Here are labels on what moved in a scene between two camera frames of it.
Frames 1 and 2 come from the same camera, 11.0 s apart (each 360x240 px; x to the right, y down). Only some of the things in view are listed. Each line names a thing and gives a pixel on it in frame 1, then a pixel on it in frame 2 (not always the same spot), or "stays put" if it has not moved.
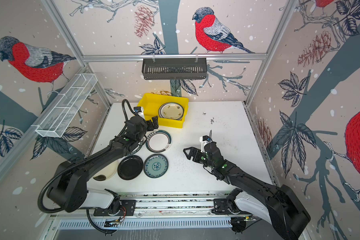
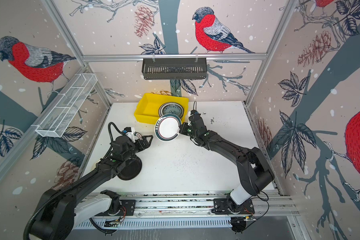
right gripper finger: x=196 y=153 to x=183 y=128
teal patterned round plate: x=155 y=165 to x=171 y=108
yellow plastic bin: x=171 y=110 stays put
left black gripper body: x=144 y=128 to x=131 y=152
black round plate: x=129 y=167 stays put
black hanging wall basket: x=157 y=68 stays put
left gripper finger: x=153 y=124 to x=143 y=143
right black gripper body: x=211 y=164 to x=194 y=133
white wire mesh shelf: x=59 y=117 stays put
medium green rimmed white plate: x=158 y=141 to x=167 y=127
